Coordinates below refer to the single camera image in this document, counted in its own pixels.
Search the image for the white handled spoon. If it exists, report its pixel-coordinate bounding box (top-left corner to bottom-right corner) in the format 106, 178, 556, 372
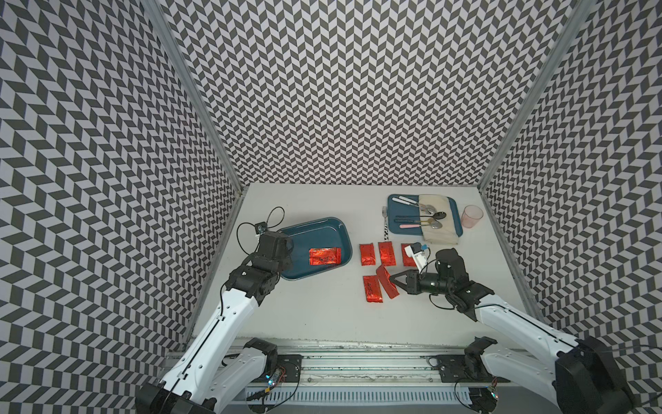
392, 197, 437, 214

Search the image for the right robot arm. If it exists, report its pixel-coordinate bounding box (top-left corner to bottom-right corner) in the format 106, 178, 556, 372
389, 244, 637, 413

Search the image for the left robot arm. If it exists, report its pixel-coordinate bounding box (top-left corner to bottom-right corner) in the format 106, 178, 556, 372
136, 231, 294, 413

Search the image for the red tea bag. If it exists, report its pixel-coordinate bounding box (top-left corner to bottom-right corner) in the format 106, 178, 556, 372
401, 243, 417, 267
360, 243, 377, 267
376, 265, 399, 299
363, 275, 383, 303
309, 248, 342, 267
378, 241, 397, 267

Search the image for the pink plastic cup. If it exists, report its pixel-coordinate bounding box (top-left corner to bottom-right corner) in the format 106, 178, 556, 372
460, 205, 484, 229

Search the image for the aluminium front rail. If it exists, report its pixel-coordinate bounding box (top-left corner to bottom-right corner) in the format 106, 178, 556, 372
214, 338, 467, 389

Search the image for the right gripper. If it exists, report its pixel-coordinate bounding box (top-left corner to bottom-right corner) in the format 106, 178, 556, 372
389, 267, 453, 295

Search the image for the teal cutlery tray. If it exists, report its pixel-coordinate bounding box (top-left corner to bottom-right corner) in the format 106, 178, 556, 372
386, 194, 464, 237

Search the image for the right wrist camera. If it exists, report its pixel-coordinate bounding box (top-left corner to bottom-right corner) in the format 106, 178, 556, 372
410, 243, 429, 273

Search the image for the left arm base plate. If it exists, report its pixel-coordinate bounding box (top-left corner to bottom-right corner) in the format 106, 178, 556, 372
254, 354, 303, 385

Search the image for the beige cloth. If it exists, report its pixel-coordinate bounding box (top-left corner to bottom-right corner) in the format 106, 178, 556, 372
419, 194, 461, 246

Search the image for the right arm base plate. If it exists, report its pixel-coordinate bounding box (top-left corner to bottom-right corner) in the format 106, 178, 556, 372
428, 355, 510, 384

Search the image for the black spoon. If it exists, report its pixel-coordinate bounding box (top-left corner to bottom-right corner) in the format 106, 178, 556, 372
395, 211, 448, 222

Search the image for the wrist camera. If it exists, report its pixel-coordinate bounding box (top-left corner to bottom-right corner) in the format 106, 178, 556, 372
410, 243, 429, 273
253, 222, 269, 236

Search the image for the teal storage box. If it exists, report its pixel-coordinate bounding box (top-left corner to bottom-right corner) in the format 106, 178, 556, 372
280, 217, 353, 281

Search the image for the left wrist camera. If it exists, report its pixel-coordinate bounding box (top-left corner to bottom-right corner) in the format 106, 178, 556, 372
253, 222, 269, 236

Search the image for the pink handled spoon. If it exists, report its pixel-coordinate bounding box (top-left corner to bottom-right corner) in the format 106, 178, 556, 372
399, 219, 443, 229

